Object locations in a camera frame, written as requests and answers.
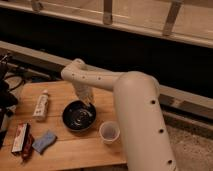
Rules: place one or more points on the yellowish flat end effector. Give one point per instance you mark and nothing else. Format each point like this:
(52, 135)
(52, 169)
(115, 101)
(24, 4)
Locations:
(87, 99)

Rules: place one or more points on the black ceramic bowl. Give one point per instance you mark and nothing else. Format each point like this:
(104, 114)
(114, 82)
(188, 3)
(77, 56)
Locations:
(69, 114)

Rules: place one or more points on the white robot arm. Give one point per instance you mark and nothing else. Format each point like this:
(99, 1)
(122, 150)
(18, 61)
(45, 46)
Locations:
(144, 135)

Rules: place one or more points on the translucent plastic cup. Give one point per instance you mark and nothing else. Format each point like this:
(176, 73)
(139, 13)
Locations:
(109, 132)

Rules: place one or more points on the white tube bottle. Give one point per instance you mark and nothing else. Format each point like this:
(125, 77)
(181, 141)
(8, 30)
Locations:
(41, 106)

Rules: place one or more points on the blue sponge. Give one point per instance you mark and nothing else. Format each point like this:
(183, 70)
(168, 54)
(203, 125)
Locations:
(44, 142)

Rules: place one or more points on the wooden table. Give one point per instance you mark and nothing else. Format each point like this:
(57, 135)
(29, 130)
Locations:
(71, 150)

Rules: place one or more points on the red white box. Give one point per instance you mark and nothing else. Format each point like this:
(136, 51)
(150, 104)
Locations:
(20, 138)

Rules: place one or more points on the dark red wrapped bar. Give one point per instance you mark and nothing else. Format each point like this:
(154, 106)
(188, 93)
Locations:
(27, 147)

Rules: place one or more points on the black equipment with cables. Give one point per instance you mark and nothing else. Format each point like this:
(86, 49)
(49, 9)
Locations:
(7, 99)

